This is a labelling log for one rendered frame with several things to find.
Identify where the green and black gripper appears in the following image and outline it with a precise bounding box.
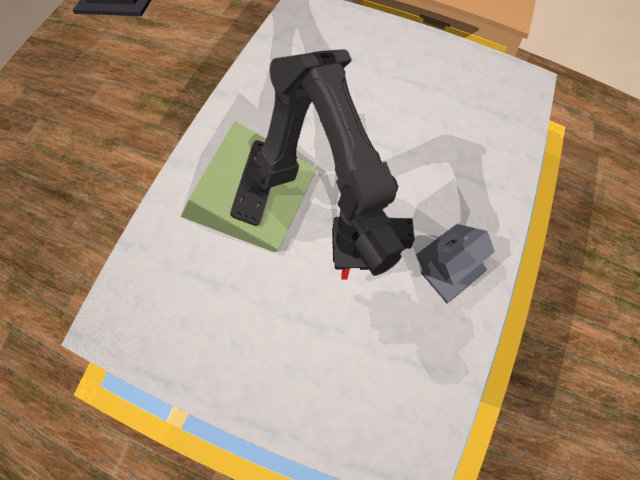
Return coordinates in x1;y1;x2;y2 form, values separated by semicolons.
332;217;369;270

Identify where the grey sloped panel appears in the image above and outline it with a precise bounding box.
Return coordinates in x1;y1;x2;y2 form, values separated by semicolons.
416;224;494;304

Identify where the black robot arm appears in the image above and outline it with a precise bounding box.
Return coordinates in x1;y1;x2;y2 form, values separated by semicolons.
230;49;415;276

